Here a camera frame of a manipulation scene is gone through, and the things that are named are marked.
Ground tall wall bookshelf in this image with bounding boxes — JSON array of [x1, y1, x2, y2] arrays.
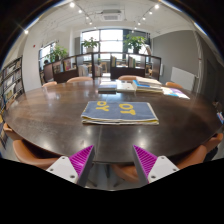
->
[[0, 55, 25, 149]]

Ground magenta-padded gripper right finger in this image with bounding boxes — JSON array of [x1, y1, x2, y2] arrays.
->
[[131, 144, 180, 186]]

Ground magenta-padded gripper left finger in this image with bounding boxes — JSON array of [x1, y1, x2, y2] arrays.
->
[[45, 144, 97, 188]]

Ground beige book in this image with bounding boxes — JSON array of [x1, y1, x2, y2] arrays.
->
[[134, 76, 163, 87]]

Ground white book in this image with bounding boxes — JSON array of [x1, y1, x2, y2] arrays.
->
[[116, 81, 136, 94]]

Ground dark blue book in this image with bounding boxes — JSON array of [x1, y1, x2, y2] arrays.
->
[[97, 81, 118, 95]]

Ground purple magazine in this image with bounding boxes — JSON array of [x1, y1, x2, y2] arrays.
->
[[170, 87, 191, 101]]

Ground grey towel with yellow letters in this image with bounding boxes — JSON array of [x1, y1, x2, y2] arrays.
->
[[80, 100, 160, 126]]

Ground dark curved shelf unit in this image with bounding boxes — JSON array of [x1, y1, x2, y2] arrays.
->
[[42, 51, 163, 84]]

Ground small green potted plant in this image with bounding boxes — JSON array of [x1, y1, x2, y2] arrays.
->
[[81, 36, 101, 54]]

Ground ceiling spotlights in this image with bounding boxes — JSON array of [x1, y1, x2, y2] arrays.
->
[[22, 1, 162, 35]]

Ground large bright blue book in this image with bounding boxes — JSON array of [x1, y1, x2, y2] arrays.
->
[[132, 79, 164, 95]]

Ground white wall radiator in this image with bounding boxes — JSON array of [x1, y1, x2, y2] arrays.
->
[[170, 66, 197, 92]]

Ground large green potted plant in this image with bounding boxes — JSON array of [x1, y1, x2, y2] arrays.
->
[[122, 33, 148, 55]]

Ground bushy green potted plant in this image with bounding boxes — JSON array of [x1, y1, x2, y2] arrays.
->
[[49, 44, 70, 63]]

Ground white ceiling air conditioner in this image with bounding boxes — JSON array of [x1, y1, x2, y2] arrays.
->
[[99, 8, 125, 22]]

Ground tan leather chair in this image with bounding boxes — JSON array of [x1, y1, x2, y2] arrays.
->
[[118, 74, 138, 81], [2, 122, 62, 170], [66, 76, 94, 84], [110, 163, 140, 184], [42, 80, 58, 88], [165, 81, 184, 90], [175, 132, 224, 170]]

